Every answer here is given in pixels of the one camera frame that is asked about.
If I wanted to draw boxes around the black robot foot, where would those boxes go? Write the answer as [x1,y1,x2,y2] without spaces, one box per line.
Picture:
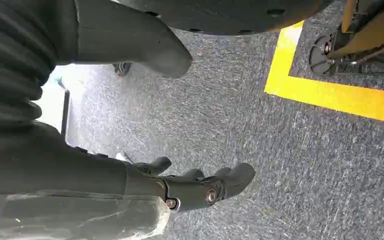
[112,0,335,37]

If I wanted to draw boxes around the thin black post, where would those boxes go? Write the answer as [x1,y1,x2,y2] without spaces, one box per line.
[60,88,71,139]

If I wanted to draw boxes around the black caster wheel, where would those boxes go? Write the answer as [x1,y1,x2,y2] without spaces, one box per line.
[308,33,338,76]

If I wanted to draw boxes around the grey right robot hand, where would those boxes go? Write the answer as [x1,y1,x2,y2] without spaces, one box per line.
[0,0,256,240]

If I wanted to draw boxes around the yellow floor tape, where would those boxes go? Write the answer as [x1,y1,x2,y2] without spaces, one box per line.
[264,20,384,127]

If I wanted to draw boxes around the ribbed grey right arm sleeve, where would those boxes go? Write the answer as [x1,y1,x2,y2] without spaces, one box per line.
[0,0,60,131]

